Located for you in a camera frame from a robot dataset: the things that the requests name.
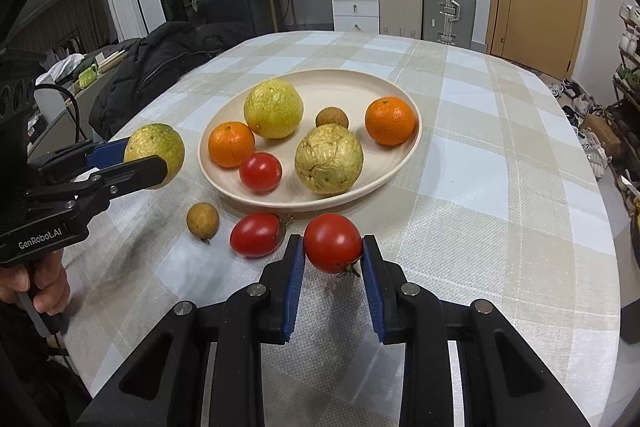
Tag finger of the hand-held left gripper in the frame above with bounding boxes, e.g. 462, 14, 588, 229
30, 138, 130, 182
27, 155, 168, 208

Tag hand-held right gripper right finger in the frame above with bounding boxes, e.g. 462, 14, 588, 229
361, 234, 593, 427

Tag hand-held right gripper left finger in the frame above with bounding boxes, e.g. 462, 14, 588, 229
75, 234, 307, 427

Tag green-tinged yellow passion fruit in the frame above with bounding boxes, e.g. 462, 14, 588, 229
123, 123, 186, 190

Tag red tomato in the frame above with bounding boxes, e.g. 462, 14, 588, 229
230, 213, 293, 258
303, 213, 363, 278
239, 152, 283, 194

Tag orange mandarin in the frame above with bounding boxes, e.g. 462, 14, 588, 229
208, 121, 256, 168
364, 97, 417, 146

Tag wrinkled pale passion fruit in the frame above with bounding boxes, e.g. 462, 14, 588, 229
294, 123, 364, 195

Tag cream round plate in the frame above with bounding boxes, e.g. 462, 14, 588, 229
197, 68, 423, 212

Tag person's left hand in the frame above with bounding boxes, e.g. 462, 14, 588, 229
0, 248, 72, 316

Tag brown longan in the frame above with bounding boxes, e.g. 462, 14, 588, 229
315, 107, 349, 130
186, 202, 221, 244

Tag black jacket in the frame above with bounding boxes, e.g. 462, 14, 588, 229
89, 21, 251, 142

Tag white crumpled cloth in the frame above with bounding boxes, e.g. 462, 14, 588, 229
37, 53, 86, 82

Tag smooth yellow passion fruit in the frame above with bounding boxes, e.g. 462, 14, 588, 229
243, 79, 304, 139

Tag small cardboard box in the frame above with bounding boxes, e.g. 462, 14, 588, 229
580, 113, 608, 145

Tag pile of loose sneakers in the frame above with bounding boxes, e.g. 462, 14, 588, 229
550, 77, 613, 180

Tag wooden shoe rack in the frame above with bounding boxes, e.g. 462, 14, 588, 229
612, 4, 640, 188

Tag rows of shoes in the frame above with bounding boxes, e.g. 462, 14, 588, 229
617, 4, 640, 92

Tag black cable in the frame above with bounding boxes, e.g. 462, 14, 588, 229
35, 84, 83, 142

